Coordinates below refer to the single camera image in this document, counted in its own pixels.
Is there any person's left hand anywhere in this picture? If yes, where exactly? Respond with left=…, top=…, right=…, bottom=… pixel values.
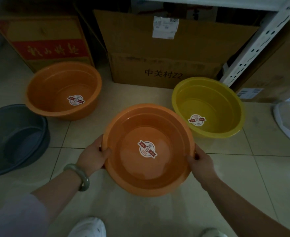
left=76, top=134, right=113, bottom=177

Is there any person's right hand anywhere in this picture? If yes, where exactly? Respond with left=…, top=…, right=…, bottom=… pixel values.
left=186, top=143, right=219, bottom=191

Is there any large orange basin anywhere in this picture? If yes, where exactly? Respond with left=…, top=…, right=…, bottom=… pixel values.
left=101, top=103, right=197, bottom=197

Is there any yellow basin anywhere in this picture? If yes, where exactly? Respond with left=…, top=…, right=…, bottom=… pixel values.
left=172, top=77, right=246, bottom=139

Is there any grey basin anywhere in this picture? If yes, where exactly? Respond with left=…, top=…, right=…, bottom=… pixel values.
left=0, top=104, right=50, bottom=178

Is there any white metal shelf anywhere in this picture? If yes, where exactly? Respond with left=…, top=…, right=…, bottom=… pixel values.
left=120, top=0, right=290, bottom=88

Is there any person's right forearm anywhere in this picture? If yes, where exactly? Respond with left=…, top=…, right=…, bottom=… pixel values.
left=200, top=177, right=290, bottom=237

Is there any person's right white shoe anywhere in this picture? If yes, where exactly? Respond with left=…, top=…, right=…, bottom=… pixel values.
left=200, top=227, right=228, bottom=237

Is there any person's white shoe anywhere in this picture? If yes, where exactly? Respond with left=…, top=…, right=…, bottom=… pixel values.
left=200, top=227, right=228, bottom=237
left=68, top=217, right=107, bottom=237

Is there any person's left white shoe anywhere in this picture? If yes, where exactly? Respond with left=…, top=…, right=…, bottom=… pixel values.
left=68, top=217, right=107, bottom=237

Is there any blue and white box label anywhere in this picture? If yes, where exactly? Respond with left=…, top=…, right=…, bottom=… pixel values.
left=236, top=88, right=264, bottom=99

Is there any light pink sleeve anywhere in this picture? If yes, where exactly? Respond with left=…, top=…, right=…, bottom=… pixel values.
left=0, top=194, right=49, bottom=237

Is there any red and yellow carton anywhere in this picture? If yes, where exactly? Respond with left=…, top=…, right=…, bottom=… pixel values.
left=0, top=16, right=95, bottom=73

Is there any large brown cardboard box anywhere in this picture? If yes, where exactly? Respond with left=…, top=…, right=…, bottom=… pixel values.
left=93, top=10, right=260, bottom=89

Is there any small brown cardboard box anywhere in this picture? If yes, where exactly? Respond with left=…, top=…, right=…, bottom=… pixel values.
left=233, top=34, right=290, bottom=103

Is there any white shipping label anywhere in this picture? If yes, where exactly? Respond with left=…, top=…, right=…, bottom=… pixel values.
left=152, top=16, right=179, bottom=39

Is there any green jade bracelet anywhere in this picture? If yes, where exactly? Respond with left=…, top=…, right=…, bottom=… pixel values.
left=63, top=163, right=90, bottom=192

